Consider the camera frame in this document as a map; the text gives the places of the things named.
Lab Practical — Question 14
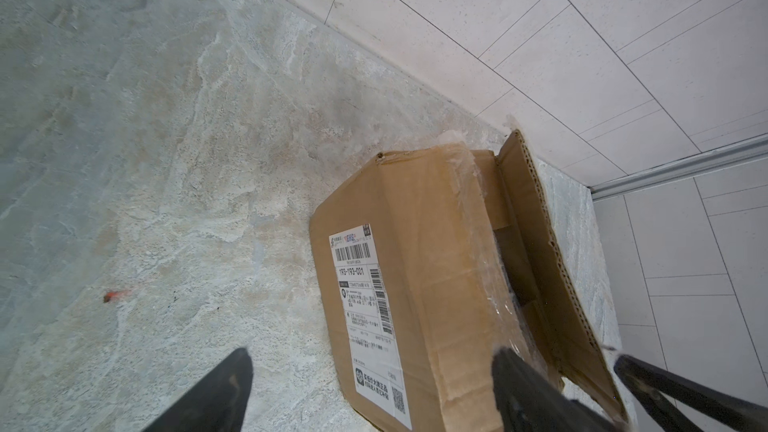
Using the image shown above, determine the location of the right aluminium corner post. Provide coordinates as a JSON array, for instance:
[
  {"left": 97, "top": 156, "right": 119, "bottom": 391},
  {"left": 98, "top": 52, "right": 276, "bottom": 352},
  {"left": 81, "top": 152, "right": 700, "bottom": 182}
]
[{"left": 590, "top": 134, "right": 767, "bottom": 201}]

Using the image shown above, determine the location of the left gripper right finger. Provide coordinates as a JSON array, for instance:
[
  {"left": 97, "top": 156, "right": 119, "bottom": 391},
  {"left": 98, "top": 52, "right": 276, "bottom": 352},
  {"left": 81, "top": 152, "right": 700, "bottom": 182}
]
[{"left": 491, "top": 347, "right": 618, "bottom": 432}]

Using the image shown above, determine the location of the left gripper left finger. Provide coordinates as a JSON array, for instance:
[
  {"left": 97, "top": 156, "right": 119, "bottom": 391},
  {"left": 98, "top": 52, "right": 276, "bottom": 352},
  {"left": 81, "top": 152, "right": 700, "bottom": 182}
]
[{"left": 145, "top": 348, "right": 254, "bottom": 432}]

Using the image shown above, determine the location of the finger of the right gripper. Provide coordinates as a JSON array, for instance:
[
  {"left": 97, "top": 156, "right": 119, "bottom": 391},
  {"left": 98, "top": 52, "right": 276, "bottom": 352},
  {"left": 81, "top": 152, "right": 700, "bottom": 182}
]
[{"left": 614, "top": 354, "right": 767, "bottom": 431}]

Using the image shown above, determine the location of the brown cardboard express box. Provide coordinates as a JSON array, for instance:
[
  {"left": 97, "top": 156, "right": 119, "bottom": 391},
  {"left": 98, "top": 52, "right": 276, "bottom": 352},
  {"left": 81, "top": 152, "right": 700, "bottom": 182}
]
[{"left": 309, "top": 131, "right": 629, "bottom": 431}]

